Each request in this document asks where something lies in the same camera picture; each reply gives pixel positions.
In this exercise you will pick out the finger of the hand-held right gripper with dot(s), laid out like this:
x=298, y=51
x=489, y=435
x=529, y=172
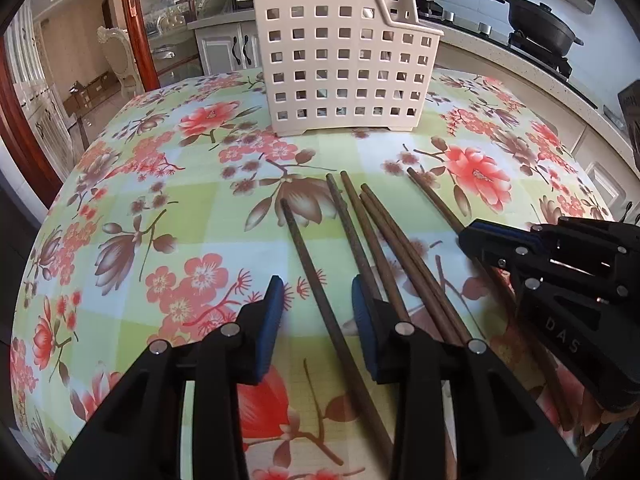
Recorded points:
x=500, y=232
x=500, y=255

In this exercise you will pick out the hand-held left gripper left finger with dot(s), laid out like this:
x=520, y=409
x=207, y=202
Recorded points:
x=267, y=325

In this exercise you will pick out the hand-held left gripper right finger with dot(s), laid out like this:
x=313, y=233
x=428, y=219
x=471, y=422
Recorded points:
x=365, y=330

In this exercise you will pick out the brown wooden chopstick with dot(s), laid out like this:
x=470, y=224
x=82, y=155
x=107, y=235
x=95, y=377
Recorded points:
x=435, y=200
x=324, y=300
x=416, y=260
x=402, y=262
x=347, y=225
x=372, y=240

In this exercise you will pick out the white perforated plastic utensil basket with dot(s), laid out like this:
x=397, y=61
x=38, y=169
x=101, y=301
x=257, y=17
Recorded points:
x=345, y=124

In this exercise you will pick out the person's right hand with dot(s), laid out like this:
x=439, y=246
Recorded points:
x=612, y=420

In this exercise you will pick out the black glass gas stove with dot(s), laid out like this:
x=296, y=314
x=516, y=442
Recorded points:
x=545, y=60

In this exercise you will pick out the floral checked tablecloth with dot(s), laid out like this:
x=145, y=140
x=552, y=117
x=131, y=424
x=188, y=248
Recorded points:
x=150, y=185

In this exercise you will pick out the black lidded cooking pot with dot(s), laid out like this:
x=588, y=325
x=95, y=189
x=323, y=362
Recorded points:
x=540, y=25

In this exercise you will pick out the pile of cardboard boxes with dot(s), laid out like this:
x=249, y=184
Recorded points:
x=95, y=90

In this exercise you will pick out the white ornate dining chair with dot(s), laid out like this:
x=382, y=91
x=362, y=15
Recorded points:
x=120, y=60

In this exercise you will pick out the white hallway cabinet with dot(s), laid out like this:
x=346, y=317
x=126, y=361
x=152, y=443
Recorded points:
x=40, y=85

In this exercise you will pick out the glass sliding door wooden frame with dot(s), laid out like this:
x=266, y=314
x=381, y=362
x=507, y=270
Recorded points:
x=170, y=20

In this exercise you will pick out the red wooden door frame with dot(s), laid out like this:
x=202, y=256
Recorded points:
x=12, y=95

